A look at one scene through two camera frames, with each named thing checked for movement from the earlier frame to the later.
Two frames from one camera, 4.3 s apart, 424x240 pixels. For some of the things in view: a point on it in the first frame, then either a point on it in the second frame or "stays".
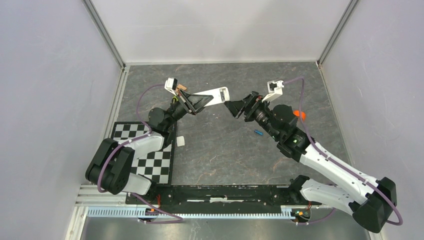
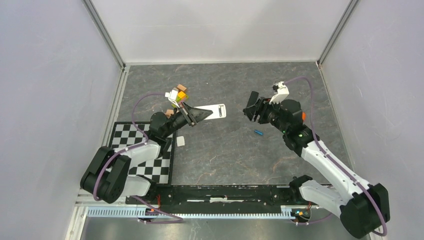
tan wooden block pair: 180,86 stays
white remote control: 220,95 -> 219,110
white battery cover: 180,141 stays
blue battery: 258,132 stays
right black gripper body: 254,101 -> 270,112
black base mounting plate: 218,196 stays
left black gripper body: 187,103 -> 180,119
